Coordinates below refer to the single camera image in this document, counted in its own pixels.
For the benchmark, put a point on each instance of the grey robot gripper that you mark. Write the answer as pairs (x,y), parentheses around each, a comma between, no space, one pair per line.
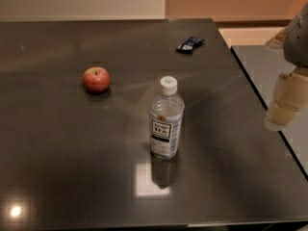
(296,45)

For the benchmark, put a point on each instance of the clear blue-label plastic bottle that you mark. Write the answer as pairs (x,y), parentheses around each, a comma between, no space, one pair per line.
(165,119)

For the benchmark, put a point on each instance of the grey side table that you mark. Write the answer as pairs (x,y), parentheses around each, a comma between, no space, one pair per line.
(262,67)

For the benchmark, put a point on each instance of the dark blue snack packet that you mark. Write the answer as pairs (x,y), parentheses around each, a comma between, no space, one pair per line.
(189,44)

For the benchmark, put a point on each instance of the red apple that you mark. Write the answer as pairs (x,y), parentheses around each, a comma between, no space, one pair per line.
(96,79)

